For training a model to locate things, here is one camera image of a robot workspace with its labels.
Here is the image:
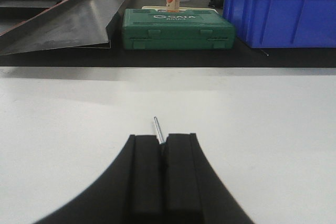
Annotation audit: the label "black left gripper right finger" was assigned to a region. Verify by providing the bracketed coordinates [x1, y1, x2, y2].
[163, 134, 204, 223]

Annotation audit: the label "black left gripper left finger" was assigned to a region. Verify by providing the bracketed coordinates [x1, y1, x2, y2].
[127, 135, 163, 223]

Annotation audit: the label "green-black screwdriver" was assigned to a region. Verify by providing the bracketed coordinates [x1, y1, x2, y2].
[154, 116, 165, 145]

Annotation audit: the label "beige plastic tray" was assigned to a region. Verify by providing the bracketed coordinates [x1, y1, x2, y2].
[142, 6, 217, 12]

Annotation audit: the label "green SATA tool case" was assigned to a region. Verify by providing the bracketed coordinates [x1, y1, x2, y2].
[122, 8, 236, 50]

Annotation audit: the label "black metal ramp sheet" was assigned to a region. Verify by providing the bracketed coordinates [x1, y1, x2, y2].
[1, 0, 130, 55]

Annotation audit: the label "large blue plastic bin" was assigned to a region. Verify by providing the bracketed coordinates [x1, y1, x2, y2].
[223, 0, 335, 48]

